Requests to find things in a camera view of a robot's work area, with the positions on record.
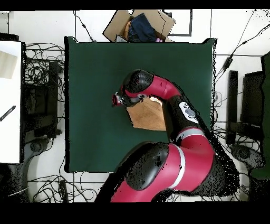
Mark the orange terry towel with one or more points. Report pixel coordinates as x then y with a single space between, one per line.
147 118

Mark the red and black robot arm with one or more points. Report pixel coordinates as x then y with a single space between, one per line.
196 156

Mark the black flat panel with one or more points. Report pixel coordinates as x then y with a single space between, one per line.
252 97

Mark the dark green table cloth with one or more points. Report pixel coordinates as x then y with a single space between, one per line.
95 74

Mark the orange cloth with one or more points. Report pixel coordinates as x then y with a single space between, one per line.
126 29

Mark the brown cardboard box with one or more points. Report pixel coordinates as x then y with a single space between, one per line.
114 27

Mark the pink cloth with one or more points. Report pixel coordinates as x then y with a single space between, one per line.
159 40

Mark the black equipment rack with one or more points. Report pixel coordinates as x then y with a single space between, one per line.
40 105

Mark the dark blue jeans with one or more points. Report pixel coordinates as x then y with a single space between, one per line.
143 27

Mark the black office chair base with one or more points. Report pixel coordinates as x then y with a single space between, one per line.
244 153
35 146

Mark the black power strip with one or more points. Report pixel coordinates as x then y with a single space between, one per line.
63 190

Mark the white table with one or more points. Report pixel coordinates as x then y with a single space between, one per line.
10 126

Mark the black ridged tool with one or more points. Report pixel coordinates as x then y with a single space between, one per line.
8 113

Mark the black upright post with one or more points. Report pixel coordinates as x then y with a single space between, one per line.
233 95

